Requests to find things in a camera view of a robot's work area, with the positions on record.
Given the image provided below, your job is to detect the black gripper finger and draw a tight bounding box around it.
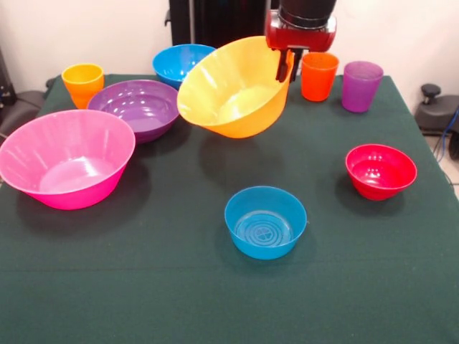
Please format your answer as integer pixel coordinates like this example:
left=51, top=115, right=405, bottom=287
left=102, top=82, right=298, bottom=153
left=275, top=49, right=289, bottom=82
left=290, top=49, right=303, bottom=82

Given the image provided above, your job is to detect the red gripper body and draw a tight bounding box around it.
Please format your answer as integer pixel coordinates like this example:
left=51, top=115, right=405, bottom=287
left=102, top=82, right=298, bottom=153
left=265, top=9, right=338, bottom=51

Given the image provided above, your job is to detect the large orange bowl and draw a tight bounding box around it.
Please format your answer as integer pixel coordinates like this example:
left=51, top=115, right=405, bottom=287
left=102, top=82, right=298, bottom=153
left=176, top=35, right=295, bottom=139

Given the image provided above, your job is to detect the small blue bowl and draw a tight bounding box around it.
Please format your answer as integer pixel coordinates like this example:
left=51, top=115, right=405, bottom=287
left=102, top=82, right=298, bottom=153
left=224, top=185, right=308, bottom=261

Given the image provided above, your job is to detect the orange-red cup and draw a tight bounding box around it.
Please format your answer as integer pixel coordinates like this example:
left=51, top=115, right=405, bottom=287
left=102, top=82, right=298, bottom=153
left=301, top=52, right=340, bottom=102

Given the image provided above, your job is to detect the purple cup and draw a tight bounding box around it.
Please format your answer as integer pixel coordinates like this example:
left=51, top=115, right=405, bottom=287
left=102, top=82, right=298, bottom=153
left=341, top=60, right=384, bottom=114

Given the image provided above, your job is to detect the large blue bowl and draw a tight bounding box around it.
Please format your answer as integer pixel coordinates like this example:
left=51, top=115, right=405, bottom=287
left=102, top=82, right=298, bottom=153
left=152, top=44, right=218, bottom=90

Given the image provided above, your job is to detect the small red bowl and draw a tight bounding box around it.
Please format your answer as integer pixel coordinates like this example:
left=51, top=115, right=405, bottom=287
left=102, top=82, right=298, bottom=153
left=345, top=143, right=418, bottom=201

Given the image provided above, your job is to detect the purple bowl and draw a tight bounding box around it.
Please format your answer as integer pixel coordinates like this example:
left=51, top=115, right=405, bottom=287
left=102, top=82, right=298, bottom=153
left=87, top=79, right=180, bottom=145

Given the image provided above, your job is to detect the yellow-orange cup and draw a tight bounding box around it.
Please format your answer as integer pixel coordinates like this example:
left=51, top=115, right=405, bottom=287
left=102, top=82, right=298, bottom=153
left=61, top=63, right=105, bottom=110

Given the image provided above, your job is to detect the large pink bowl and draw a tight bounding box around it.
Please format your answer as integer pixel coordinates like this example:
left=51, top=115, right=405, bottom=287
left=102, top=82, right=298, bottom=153
left=0, top=109, right=136, bottom=211

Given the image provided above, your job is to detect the dark green tablecloth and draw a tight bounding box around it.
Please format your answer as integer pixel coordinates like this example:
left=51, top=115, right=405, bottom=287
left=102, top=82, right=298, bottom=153
left=0, top=73, right=459, bottom=344

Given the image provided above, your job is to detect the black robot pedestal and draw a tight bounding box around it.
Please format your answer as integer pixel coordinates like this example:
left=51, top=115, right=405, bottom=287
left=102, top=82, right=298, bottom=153
left=164, top=0, right=284, bottom=49

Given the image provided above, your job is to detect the blue cable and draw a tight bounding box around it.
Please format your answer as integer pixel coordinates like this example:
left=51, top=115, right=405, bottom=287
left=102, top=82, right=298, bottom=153
left=433, top=107, right=459, bottom=162

